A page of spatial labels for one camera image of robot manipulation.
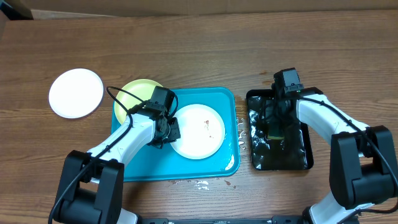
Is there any white plate with stain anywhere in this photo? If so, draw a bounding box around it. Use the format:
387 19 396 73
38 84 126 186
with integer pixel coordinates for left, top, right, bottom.
49 68 104 119

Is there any yellow-green plate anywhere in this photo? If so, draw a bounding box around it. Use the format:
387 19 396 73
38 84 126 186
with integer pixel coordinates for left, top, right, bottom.
114 79 162 124

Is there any black water tray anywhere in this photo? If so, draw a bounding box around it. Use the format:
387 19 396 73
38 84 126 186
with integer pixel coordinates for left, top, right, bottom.
246 90 314 170

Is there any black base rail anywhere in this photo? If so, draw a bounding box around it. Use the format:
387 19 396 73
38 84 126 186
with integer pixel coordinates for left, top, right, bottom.
137 215 311 224

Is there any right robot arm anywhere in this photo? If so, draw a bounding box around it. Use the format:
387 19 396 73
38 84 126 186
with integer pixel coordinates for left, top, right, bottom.
261 68 397 223

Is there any yellow green sponge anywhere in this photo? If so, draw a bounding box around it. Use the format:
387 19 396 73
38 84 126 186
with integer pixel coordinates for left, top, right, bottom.
267 123 284 140

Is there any teal plastic tray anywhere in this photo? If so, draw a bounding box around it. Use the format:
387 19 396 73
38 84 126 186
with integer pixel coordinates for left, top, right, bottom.
124 87 240 182

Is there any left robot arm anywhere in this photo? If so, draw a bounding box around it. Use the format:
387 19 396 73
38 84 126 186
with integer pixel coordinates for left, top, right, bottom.
48 86 180 223

